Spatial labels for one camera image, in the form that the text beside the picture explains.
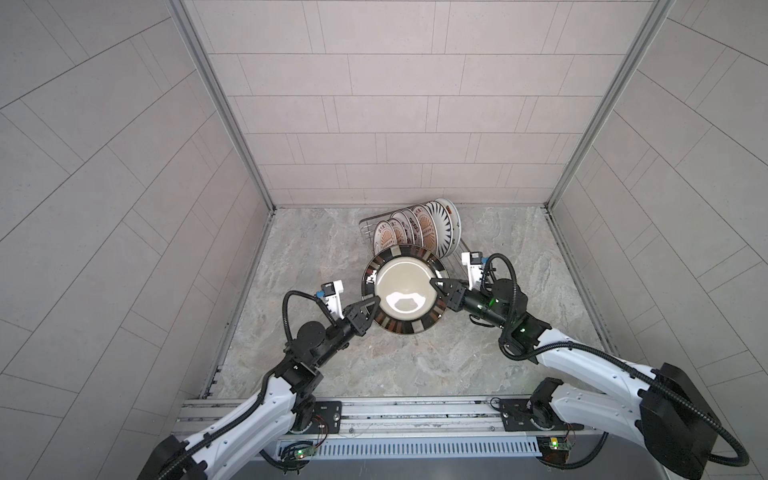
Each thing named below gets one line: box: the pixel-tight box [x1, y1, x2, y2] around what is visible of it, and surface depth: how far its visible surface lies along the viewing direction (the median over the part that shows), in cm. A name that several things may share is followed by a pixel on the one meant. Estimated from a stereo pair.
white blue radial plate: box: [424, 200, 454, 259], surface depth 95 cm
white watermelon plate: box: [436, 198, 462, 259], surface depth 91 cm
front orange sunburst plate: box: [373, 220, 397, 255], surface depth 98 cm
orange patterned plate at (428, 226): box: [412, 204, 439, 253], surface depth 98 cm
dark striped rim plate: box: [362, 244, 450, 334], surface depth 74 cm
